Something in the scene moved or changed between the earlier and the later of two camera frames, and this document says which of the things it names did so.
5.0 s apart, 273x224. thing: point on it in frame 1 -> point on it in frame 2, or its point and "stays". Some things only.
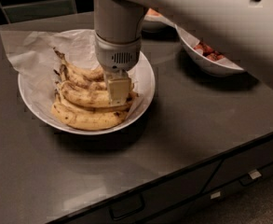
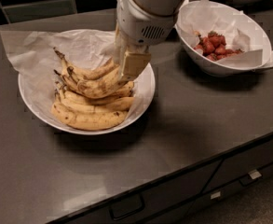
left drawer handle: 127,207 stays
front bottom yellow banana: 88,119 stays
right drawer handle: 252,175 stays
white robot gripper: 117,56 -> 142,27
